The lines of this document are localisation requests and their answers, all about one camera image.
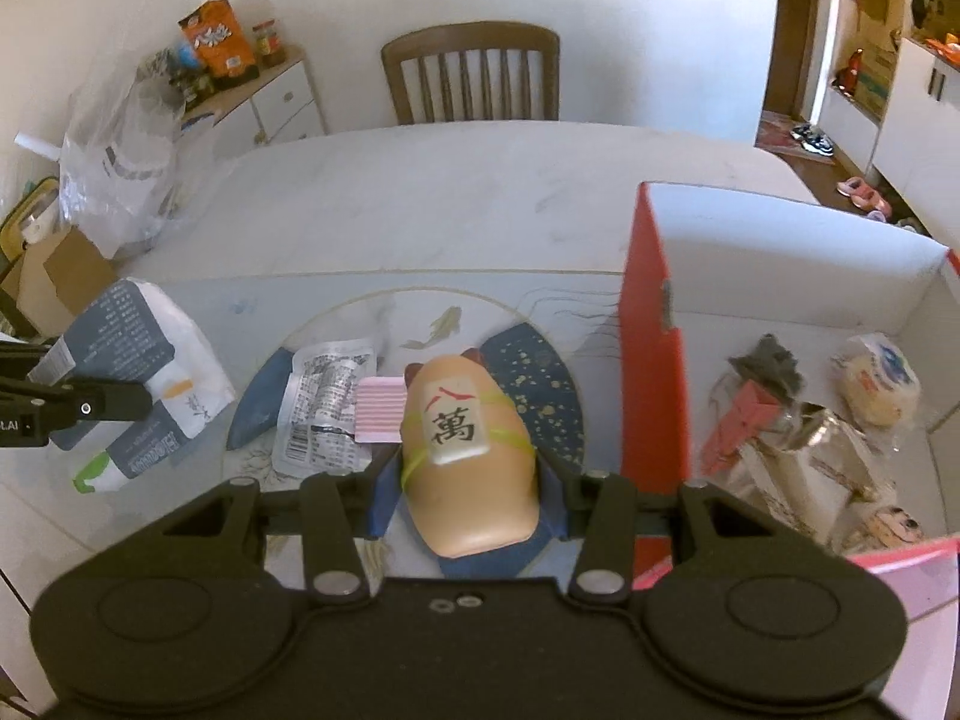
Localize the white desktop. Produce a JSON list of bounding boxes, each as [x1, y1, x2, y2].
[[0, 120, 826, 616]]

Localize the white lower cabinet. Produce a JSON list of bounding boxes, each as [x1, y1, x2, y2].
[[870, 37, 960, 230]]

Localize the open brown cardboard box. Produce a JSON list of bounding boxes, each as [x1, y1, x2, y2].
[[0, 229, 122, 340]]

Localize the pair of dark sneakers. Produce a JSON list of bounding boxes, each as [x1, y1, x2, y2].
[[790, 124, 836, 157]]

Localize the pair of pink slippers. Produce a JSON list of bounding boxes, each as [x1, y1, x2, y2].
[[835, 176, 895, 220]]

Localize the stacked cardboard boxes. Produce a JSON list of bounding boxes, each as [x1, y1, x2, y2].
[[855, 15, 902, 119]]

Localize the small cartoon face packet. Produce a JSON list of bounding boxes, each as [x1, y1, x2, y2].
[[862, 506, 929, 550]]

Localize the clear plastic bag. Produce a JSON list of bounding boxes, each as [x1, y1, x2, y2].
[[56, 52, 190, 261]]

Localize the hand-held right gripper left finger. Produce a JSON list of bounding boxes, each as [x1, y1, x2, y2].
[[161, 446, 402, 605]]

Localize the red cardboard box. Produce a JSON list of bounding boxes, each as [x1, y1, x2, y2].
[[619, 180, 960, 595]]

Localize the white sideboard wooden top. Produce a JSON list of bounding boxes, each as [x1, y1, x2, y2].
[[180, 45, 329, 149]]

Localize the round bun packet blue print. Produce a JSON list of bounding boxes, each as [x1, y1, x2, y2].
[[831, 332, 922, 428]]

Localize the pink striped packet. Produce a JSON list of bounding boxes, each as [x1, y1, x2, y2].
[[352, 377, 410, 445]]

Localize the yellow rimmed container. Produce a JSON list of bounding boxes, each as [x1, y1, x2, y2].
[[0, 176, 66, 257]]

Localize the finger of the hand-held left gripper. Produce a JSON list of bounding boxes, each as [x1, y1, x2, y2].
[[0, 340, 44, 392], [26, 381, 153, 434]]

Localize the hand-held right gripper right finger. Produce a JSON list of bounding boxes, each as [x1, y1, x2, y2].
[[534, 457, 755, 605]]

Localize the orange squishy toy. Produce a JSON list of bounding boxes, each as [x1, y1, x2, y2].
[[400, 351, 542, 560]]

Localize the glass jar red lid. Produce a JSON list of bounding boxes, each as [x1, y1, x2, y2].
[[252, 19, 288, 67]]

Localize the red cone snack packet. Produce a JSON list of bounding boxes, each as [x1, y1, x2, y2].
[[700, 379, 786, 479]]

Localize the dark wrapper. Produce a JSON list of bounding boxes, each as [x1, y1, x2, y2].
[[724, 335, 809, 400]]

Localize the white blue tissue packet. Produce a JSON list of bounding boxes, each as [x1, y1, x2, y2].
[[30, 277, 238, 497]]

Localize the brown wooden door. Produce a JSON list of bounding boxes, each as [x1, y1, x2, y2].
[[763, 0, 835, 132]]

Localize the silver printed wrapper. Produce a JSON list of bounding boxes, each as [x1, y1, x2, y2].
[[271, 340, 377, 479]]

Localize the wooden chair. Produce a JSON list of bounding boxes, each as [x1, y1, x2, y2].
[[381, 21, 561, 126]]

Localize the clear wrapper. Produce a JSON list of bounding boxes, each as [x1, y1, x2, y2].
[[739, 401, 899, 542]]

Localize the orange snack box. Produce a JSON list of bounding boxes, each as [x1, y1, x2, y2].
[[178, 0, 260, 85]]

